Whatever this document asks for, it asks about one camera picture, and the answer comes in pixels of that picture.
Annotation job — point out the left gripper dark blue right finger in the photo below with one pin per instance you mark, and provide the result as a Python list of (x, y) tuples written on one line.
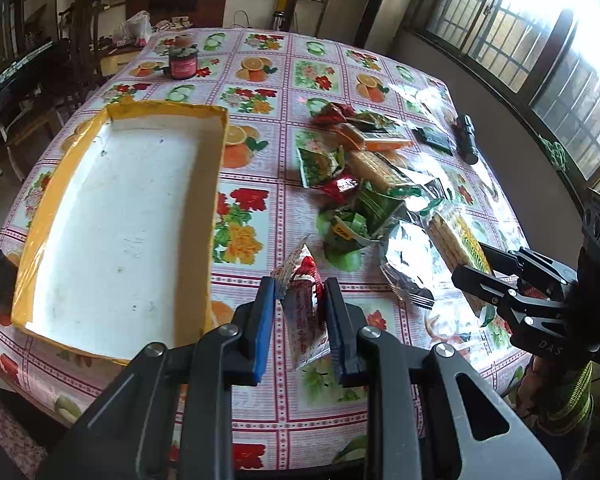
[(340, 333)]

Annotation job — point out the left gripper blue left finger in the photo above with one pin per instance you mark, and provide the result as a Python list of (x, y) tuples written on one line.
[(261, 322)]

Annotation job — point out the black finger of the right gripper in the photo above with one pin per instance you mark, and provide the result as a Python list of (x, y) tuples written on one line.
[(482, 289), (510, 262)]

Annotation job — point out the yellow green cracker pack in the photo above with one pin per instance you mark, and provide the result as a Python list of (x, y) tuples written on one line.
[(454, 241)]

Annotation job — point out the red white snack sachet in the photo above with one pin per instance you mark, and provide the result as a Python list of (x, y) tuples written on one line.
[(300, 290)]

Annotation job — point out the silver foil snack bag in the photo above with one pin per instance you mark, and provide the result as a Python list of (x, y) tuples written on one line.
[(413, 267)]

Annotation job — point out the green pea snack bag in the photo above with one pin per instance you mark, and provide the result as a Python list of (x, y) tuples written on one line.
[(319, 167)]

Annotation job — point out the orange cracker pack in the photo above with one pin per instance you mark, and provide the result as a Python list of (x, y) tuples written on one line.
[(375, 140)]

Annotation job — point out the small red snack packet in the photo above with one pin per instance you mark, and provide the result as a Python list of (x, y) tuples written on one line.
[(339, 189)]

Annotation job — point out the green strip cracker pack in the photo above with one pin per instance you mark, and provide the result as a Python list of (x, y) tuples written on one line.
[(379, 175)]

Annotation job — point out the right hand green glove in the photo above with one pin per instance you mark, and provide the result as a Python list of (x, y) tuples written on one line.
[(554, 397)]

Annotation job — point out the dark green flat packet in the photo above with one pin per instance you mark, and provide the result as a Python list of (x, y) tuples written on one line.
[(434, 138)]

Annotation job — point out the floral fruit tablecloth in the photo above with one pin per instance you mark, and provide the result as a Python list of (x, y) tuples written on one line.
[(272, 83)]

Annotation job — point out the black flashlight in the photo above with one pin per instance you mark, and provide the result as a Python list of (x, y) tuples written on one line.
[(466, 140)]

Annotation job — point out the yellow cardboard tray box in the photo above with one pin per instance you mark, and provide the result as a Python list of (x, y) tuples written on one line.
[(118, 254)]

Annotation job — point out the red foil candy pack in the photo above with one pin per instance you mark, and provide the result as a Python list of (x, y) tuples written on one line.
[(333, 113)]

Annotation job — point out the barred window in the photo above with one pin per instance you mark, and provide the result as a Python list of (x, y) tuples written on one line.
[(542, 58)]

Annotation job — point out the pink labelled glass jar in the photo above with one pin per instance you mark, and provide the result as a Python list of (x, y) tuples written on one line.
[(183, 62)]

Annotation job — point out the white plastic bag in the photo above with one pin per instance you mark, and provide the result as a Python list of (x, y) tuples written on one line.
[(135, 31)]

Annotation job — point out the dark wooden chair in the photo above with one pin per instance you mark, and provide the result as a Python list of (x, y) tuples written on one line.
[(78, 31)]

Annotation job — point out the black glass side table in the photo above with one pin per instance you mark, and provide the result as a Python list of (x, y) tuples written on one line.
[(34, 76)]

